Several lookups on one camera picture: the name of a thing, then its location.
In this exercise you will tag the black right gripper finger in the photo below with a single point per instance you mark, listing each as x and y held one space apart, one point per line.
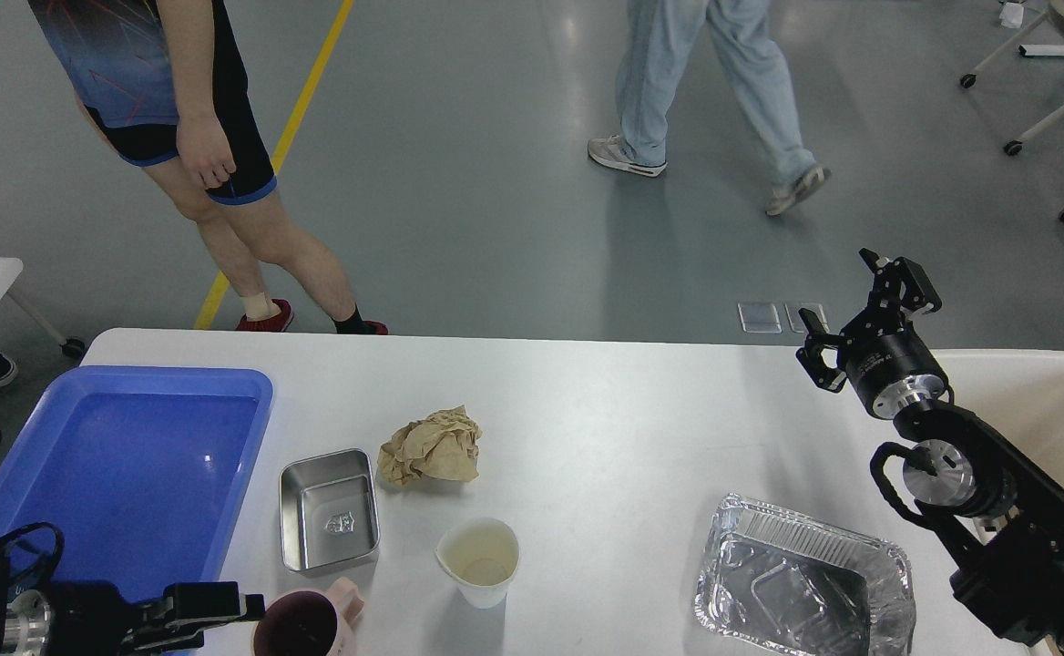
811 355
900 289

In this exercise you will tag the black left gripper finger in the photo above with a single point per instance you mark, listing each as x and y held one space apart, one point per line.
176 621

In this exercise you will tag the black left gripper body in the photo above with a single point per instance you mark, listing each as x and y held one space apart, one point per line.
83 619

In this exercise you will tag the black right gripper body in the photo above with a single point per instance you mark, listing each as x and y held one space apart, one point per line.
893 371

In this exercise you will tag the pink home mug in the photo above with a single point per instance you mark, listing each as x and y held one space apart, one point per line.
310 622

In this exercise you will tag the square stainless steel tin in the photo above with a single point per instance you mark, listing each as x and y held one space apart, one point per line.
328 513

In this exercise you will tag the aluminium foil tray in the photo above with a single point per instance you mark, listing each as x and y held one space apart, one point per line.
781 581

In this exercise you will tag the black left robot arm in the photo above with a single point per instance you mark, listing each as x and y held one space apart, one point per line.
29 556

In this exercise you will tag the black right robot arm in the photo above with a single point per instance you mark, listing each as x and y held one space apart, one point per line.
996 512

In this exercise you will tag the blue plastic tray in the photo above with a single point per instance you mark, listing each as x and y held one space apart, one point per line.
144 471

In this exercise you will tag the beige plastic bin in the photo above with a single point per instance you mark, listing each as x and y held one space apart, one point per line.
1021 394

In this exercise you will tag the white paper cup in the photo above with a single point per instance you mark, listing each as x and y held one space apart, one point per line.
482 556

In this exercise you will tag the crumpled brown paper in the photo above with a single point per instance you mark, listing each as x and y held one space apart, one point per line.
442 446

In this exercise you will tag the person in patterned shirt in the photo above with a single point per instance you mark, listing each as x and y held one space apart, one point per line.
164 85

